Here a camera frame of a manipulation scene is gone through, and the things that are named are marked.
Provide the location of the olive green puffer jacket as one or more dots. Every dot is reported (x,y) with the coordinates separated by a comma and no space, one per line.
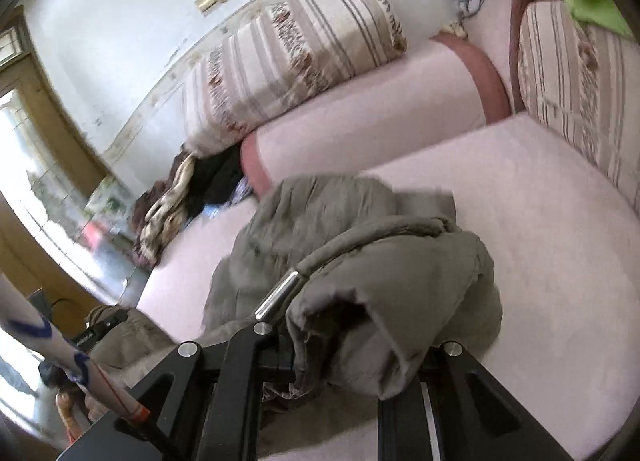
(386,273)

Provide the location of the black garment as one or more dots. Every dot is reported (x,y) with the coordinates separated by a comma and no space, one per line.
(213,179)

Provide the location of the beige brown patterned blanket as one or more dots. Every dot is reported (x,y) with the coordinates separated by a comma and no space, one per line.
(167,215)

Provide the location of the blue patterned cloth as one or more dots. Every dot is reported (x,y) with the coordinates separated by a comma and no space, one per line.
(241,191)

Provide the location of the striped floral pillow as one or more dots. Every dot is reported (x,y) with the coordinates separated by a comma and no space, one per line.
(290,53)
(582,82)

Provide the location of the wooden door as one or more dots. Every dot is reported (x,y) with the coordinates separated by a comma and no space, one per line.
(48,243)

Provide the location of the pink bolster cushion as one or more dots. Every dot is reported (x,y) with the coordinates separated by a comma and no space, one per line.
(439,90)

